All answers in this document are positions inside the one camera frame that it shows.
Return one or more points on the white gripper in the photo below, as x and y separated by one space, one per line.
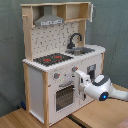
81 80

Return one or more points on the white oven door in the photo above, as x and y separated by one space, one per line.
62 101

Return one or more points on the white wooden toy kitchen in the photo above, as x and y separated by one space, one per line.
45 40

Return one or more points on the grey ice dispenser panel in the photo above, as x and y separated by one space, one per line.
91 69

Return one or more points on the right grey stove knob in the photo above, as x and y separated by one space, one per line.
74 68

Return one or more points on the grey stove knob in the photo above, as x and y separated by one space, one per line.
56 75
74 68

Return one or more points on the grey toy sink basin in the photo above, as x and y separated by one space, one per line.
79 51

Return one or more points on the left grey stove knob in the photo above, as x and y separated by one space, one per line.
56 75

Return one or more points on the black toy faucet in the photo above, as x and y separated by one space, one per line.
73 40

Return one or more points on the black stovetop red burners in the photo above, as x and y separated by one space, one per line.
52 59

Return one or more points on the grey range hood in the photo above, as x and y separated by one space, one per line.
48 18

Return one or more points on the white microwave door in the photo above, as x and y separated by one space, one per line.
90 12

